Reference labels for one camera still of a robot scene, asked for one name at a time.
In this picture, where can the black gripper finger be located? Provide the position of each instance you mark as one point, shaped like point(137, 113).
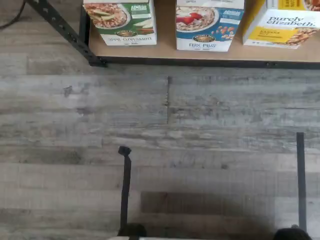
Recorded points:
point(125, 185)
point(301, 180)

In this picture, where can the blue white Flax Plus box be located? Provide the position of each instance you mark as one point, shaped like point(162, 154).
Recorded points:
point(207, 30)

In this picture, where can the black metal shelf rack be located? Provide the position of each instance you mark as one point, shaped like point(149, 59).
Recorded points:
point(97, 61)

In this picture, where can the yellow Purely Elizabeth box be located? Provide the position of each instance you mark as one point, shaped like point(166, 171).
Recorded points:
point(275, 27)

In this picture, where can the green Apple Cinnamon oatmeal box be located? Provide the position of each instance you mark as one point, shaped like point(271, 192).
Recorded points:
point(125, 25)

